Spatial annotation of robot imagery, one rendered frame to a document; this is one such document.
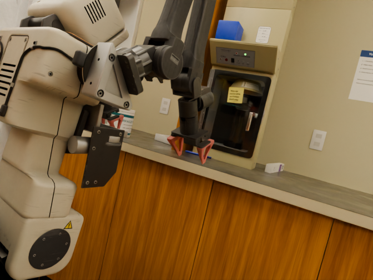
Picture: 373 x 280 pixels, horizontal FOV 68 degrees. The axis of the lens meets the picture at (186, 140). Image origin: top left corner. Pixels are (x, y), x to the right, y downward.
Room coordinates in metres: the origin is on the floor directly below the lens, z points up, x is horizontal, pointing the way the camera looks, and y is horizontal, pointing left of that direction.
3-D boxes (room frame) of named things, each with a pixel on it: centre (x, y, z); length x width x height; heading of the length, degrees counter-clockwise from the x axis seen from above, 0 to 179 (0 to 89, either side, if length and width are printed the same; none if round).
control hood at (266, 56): (1.34, -0.17, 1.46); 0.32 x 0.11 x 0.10; 67
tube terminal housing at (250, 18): (1.51, -0.24, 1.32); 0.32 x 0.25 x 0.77; 67
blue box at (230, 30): (1.38, -0.09, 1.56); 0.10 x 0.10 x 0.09; 67
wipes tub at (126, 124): (1.49, 0.37, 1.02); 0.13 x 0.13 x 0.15
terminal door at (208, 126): (1.39, -0.19, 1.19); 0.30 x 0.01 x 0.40; 66
